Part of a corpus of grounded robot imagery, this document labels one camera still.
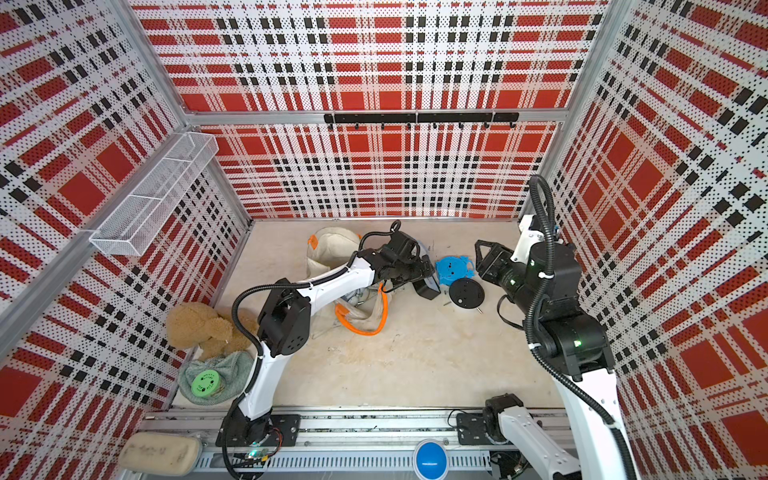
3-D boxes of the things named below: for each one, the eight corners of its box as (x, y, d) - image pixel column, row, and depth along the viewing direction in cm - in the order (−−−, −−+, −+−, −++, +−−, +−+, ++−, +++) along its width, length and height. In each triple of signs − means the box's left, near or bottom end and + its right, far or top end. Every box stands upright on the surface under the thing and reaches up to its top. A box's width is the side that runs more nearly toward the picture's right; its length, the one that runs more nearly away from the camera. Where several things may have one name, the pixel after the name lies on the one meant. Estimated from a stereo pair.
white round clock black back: (450, 312, 96) (451, 305, 93) (446, 285, 103) (448, 278, 100) (484, 311, 96) (487, 305, 93) (478, 284, 103) (481, 278, 100)
